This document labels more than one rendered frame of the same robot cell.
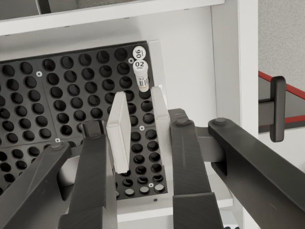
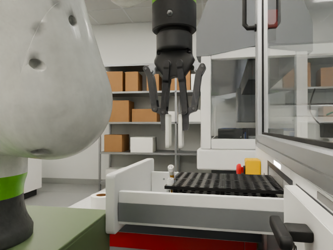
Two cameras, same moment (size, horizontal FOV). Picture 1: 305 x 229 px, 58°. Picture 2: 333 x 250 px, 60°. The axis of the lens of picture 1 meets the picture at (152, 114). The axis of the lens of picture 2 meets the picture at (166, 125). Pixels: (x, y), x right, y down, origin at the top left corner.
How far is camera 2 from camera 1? 0.56 m
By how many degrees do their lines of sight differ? 71
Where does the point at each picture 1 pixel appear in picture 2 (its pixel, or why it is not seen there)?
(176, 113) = (163, 125)
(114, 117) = (180, 119)
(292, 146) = not seen: hidden behind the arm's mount
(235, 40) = (126, 174)
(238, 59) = (129, 169)
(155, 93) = (167, 137)
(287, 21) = not seen: outside the picture
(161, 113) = (167, 117)
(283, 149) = not seen: hidden behind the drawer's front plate
